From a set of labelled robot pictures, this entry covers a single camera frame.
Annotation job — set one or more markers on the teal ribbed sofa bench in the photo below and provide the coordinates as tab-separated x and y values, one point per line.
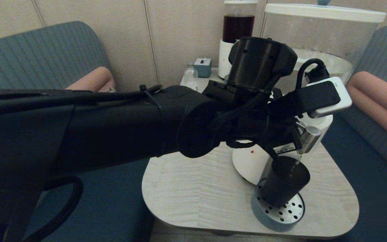
375	174
45	57

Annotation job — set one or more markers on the pink bolster cushion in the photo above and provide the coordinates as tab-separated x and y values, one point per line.
378	101
92	79

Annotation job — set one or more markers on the black plastic cup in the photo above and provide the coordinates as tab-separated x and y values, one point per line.
284	183

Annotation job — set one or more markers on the large blue round drip tray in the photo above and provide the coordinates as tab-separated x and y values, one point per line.
267	219

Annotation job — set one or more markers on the small blue tissue box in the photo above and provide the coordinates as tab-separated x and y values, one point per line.
202	68

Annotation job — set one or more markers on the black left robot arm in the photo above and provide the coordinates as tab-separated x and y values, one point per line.
113	124

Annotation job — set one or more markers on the large metal dispenser tap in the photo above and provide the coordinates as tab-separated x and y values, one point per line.
311	137

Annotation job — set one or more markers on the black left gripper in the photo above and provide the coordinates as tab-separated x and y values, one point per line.
274	131

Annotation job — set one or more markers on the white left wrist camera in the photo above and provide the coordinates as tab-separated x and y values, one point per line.
324	97

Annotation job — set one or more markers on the small clear glass bottle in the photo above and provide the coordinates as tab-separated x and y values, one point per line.
190	75

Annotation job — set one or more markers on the small dark drink dispenser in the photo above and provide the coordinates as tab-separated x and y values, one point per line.
239	25

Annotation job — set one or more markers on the large clear water dispenser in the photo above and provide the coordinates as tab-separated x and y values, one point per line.
247	163

